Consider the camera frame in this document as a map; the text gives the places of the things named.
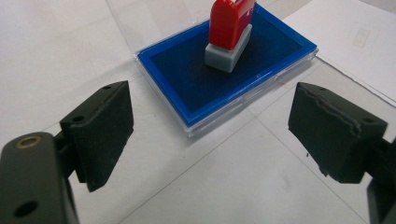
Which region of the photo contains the blue ink pad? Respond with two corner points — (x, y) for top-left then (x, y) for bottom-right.
(135, 3), (319, 139)

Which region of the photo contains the white paper sheet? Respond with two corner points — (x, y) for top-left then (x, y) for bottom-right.
(282, 0), (396, 104)

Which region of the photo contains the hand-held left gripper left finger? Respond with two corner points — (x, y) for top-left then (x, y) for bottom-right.
(0, 80), (134, 224)

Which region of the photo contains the red and grey stamp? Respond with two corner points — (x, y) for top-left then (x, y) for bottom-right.
(205, 0), (257, 74)

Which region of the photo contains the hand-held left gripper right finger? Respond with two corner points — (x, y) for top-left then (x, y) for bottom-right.
(288, 81), (396, 224)

